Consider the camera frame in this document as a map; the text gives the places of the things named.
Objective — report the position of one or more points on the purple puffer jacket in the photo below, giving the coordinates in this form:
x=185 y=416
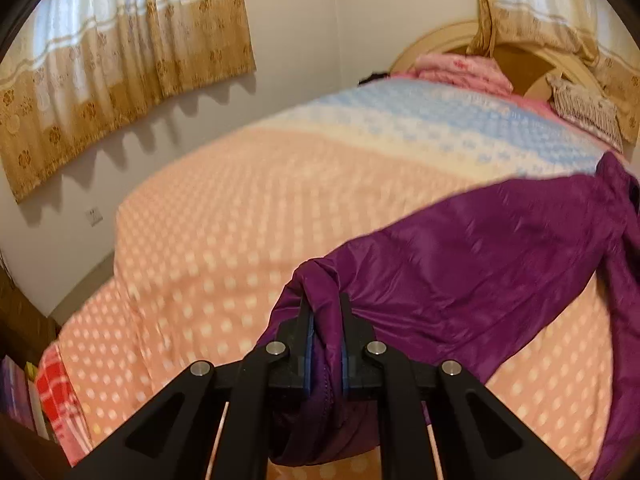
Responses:
x=450 y=270

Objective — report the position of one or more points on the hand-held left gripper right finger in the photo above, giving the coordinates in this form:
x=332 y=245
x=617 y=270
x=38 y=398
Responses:
x=356 y=357

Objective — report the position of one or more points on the yellow patterned curtain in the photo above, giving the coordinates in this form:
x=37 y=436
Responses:
x=550 y=5
x=125 y=60

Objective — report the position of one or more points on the bed with dotted blanket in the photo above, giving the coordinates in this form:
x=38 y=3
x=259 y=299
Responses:
x=250 y=220

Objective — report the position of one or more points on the patterned grey pillow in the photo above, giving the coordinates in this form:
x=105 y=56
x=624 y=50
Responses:
x=585 y=107

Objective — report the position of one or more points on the white wall socket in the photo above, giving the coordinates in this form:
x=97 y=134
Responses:
x=94 y=215

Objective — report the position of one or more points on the beige wooden headboard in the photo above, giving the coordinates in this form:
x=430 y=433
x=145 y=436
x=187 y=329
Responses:
x=522 y=67

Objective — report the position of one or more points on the row of books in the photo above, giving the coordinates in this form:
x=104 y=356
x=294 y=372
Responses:
x=20 y=395

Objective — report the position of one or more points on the red plaid cloth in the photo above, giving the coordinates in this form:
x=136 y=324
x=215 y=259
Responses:
x=57 y=395

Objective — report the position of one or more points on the dark wooden cabinet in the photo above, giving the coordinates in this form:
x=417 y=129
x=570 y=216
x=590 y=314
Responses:
x=22 y=315

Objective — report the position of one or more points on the pink folded quilt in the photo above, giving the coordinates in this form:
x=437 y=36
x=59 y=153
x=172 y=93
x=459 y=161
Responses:
x=465 y=71

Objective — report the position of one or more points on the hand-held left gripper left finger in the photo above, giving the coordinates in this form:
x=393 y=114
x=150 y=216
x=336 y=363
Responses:
x=294 y=355

